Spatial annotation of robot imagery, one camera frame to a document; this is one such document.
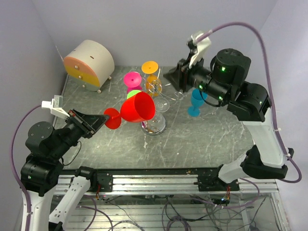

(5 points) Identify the chrome wine glass rack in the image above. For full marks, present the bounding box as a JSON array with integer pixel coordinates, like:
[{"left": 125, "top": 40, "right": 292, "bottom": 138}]
[{"left": 141, "top": 70, "right": 184, "bottom": 136}]

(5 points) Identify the floor cable bundle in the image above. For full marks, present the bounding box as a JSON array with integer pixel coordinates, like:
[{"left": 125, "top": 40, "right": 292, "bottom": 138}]
[{"left": 72, "top": 192, "right": 270, "bottom": 231}]

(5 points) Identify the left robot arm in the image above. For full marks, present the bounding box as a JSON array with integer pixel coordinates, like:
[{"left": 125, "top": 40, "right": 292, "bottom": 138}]
[{"left": 21, "top": 110, "right": 111, "bottom": 231}]

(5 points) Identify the green plastic wine glass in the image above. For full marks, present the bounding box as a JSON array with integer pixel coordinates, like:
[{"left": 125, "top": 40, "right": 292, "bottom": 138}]
[{"left": 127, "top": 90, "right": 141, "bottom": 99}]

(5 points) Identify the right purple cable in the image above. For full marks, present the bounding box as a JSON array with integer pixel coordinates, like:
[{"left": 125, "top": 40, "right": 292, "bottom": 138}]
[{"left": 197, "top": 21, "right": 303, "bottom": 209}]

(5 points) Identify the clear wine glass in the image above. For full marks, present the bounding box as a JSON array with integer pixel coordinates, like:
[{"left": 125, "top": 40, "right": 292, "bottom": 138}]
[{"left": 147, "top": 97, "right": 170, "bottom": 134}]

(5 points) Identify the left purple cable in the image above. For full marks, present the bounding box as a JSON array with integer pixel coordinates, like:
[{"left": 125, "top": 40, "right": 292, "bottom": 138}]
[{"left": 11, "top": 104, "right": 44, "bottom": 231}]

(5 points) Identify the purple cable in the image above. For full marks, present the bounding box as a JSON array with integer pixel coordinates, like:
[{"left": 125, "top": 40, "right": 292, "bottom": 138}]
[
  {"left": 11, "top": 104, "right": 44, "bottom": 231},
  {"left": 197, "top": 21, "right": 303, "bottom": 209}
]

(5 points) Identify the pink plastic wine glass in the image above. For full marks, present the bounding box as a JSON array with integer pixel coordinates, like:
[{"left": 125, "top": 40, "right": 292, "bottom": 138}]
[{"left": 123, "top": 72, "right": 142, "bottom": 93}]

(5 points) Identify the blue plastic wine glass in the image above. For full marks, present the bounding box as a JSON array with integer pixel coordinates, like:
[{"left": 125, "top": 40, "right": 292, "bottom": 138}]
[{"left": 188, "top": 89, "right": 207, "bottom": 117}]

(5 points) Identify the orange plastic wine glass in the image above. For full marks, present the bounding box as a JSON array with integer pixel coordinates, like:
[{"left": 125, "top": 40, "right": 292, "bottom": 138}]
[{"left": 141, "top": 61, "right": 162, "bottom": 97}]

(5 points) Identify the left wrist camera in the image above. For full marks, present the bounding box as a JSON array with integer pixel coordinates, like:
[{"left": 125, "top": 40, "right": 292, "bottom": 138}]
[{"left": 41, "top": 95, "right": 69, "bottom": 119}]

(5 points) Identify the red plastic wine glass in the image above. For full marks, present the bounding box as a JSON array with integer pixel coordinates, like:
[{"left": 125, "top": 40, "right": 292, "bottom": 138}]
[{"left": 104, "top": 92, "right": 155, "bottom": 129}]

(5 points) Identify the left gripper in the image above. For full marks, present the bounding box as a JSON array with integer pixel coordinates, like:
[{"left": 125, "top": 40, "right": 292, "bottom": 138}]
[{"left": 50, "top": 106, "right": 109, "bottom": 158}]

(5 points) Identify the round mini drawer cabinet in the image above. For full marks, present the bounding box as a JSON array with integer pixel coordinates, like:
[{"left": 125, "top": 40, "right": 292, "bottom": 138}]
[{"left": 63, "top": 39, "right": 115, "bottom": 93}]

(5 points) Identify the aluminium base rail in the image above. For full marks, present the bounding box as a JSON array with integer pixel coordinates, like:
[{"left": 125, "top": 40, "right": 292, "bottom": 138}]
[{"left": 50, "top": 168, "right": 280, "bottom": 195}]

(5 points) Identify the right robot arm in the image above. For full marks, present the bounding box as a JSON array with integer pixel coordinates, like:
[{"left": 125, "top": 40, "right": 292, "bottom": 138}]
[{"left": 163, "top": 48, "right": 288, "bottom": 191}]

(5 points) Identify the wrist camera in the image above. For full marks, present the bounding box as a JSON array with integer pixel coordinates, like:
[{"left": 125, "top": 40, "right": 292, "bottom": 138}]
[
  {"left": 41, "top": 95, "right": 69, "bottom": 119},
  {"left": 187, "top": 31, "right": 211, "bottom": 69}
]

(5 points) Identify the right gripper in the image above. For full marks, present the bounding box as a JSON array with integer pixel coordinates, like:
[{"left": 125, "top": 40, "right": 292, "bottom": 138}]
[{"left": 164, "top": 51, "right": 231, "bottom": 103}]

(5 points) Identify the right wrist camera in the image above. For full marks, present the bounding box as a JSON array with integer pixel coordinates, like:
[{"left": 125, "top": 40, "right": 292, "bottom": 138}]
[{"left": 187, "top": 31, "right": 211, "bottom": 69}]

